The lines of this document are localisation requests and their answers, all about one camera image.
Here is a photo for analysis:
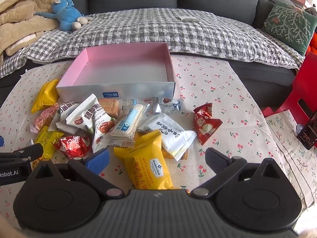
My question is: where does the red crinkled snack pack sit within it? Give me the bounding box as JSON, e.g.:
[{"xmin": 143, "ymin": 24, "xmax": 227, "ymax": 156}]
[{"xmin": 53, "ymin": 135, "xmax": 91, "ymax": 159}]

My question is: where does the pink rice cracker pack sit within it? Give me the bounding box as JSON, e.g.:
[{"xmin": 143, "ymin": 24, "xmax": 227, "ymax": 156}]
[{"xmin": 30, "ymin": 103, "xmax": 59, "ymax": 134}]

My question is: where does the red triangular snack pack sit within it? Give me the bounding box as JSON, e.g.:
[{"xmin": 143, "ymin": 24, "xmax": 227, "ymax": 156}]
[{"xmin": 193, "ymin": 103, "xmax": 222, "ymax": 145}]

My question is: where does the white nut snack pack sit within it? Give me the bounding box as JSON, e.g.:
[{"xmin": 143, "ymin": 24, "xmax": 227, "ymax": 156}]
[{"xmin": 48, "ymin": 102, "xmax": 79, "ymax": 134}]

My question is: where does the white cream roll pack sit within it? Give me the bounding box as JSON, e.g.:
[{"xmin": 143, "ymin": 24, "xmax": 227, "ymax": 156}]
[{"xmin": 99, "ymin": 99, "xmax": 150, "ymax": 148}]

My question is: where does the white walnut snack pack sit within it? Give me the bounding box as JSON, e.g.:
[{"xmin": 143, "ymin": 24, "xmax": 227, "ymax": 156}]
[{"xmin": 66, "ymin": 93, "xmax": 115, "ymax": 153}]

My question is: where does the white cartoon face snack pack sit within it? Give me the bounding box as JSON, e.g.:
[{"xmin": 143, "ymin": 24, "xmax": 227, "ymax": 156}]
[{"xmin": 137, "ymin": 113, "xmax": 197, "ymax": 161}]

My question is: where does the yellow waffle sandwich pack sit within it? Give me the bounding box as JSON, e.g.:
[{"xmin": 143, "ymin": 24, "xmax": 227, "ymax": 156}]
[{"xmin": 114, "ymin": 130, "xmax": 174, "ymax": 190}]

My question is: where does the yellow pillow snack pack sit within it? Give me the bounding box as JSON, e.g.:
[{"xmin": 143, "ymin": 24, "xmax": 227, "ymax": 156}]
[{"xmin": 31, "ymin": 79, "xmax": 60, "ymax": 113}]

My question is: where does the wafer biscuit clear pack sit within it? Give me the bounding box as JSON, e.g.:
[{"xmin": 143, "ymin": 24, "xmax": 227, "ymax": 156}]
[{"xmin": 98, "ymin": 98, "xmax": 121, "ymax": 119}]

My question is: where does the silver truffle chocolate pack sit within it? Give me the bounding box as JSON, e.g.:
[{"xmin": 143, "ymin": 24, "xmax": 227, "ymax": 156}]
[{"xmin": 153, "ymin": 97, "xmax": 182, "ymax": 115}]

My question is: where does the cherry print tablecloth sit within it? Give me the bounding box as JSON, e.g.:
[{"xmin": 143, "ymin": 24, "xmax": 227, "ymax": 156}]
[{"xmin": 0, "ymin": 54, "xmax": 315, "ymax": 231}]

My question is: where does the floral cloth at right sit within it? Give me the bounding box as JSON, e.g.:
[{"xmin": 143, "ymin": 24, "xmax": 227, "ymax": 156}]
[{"xmin": 265, "ymin": 110, "xmax": 316, "ymax": 209}]

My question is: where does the dark bottle at right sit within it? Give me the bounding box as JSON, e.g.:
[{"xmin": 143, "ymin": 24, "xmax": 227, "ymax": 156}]
[{"xmin": 297, "ymin": 112, "xmax": 317, "ymax": 150}]

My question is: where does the pink and silver cardboard box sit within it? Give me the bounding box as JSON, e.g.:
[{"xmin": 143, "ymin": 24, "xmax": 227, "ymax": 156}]
[{"xmin": 56, "ymin": 42, "xmax": 176, "ymax": 103}]

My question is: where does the red plastic stool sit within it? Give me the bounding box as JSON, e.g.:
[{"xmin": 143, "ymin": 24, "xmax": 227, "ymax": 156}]
[{"xmin": 262, "ymin": 52, "xmax": 316, "ymax": 125}]

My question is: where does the beige quilted blanket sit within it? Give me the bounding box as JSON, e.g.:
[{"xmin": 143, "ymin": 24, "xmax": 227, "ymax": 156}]
[{"xmin": 1, "ymin": 0, "xmax": 59, "ymax": 64}]

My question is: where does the grey checked quilted blanket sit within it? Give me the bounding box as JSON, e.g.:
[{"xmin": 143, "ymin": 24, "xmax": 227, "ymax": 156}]
[{"xmin": 1, "ymin": 8, "xmax": 304, "ymax": 77}]

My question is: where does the blue plush toy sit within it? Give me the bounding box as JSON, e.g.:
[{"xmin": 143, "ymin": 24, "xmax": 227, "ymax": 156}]
[{"xmin": 34, "ymin": 0, "xmax": 93, "ymax": 31}]

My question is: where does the white packet on sofa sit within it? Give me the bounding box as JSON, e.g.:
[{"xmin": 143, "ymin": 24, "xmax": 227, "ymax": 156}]
[{"xmin": 178, "ymin": 16, "xmax": 199, "ymax": 23}]

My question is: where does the green branch pattern cushion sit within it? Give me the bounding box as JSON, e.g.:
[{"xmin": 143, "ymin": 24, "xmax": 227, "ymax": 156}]
[{"xmin": 263, "ymin": 1, "xmax": 316, "ymax": 55}]

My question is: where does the dark grey sofa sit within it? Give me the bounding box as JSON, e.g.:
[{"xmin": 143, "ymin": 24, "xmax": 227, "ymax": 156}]
[{"xmin": 73, "ymin": 0, "xmax": 296, "ymax": 107}]

